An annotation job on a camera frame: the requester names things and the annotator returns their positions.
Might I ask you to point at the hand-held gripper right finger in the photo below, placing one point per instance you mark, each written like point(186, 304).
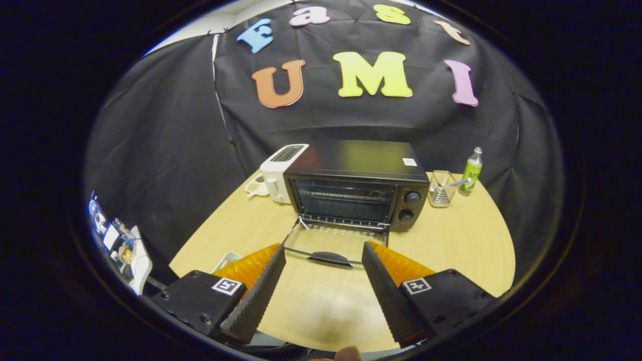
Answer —
point(388, 296)

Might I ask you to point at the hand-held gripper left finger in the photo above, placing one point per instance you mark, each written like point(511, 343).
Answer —
point(258, 296)

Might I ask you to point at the black toaster oven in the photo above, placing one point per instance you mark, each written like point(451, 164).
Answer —
point(351, 160)

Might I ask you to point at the white pop-up toaster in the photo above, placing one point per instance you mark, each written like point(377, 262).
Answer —
point(276, 175)

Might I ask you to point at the white plastic tray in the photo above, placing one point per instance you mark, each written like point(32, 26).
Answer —
point(226, 259)

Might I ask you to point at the small patterned dish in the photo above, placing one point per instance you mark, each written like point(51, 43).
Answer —
point(256, 186)

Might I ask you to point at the pile of assorted clutter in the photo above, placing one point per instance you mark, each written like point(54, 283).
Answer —
point(135, 260)

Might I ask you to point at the green drink bottle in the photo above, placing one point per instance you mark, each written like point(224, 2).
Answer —
point(471, 173)

